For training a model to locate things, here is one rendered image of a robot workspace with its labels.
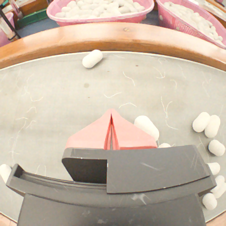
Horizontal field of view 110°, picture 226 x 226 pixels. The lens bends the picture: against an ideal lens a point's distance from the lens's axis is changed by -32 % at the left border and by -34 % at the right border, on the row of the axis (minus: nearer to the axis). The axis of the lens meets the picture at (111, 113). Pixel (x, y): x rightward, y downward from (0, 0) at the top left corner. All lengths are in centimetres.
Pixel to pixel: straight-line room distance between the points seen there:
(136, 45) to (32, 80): 17
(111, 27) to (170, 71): 12
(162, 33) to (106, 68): 11
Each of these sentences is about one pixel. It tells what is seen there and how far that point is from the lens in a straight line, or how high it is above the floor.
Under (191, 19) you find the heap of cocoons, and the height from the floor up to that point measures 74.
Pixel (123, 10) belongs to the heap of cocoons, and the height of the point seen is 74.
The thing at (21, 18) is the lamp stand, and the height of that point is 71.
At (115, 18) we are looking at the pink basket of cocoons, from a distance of 23.
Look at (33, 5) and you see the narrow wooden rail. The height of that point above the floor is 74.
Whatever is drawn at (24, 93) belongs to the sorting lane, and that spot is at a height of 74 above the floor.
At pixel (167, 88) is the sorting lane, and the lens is 18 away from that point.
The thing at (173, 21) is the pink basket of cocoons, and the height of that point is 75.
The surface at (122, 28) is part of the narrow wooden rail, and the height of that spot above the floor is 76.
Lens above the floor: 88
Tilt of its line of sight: 76 degrees down
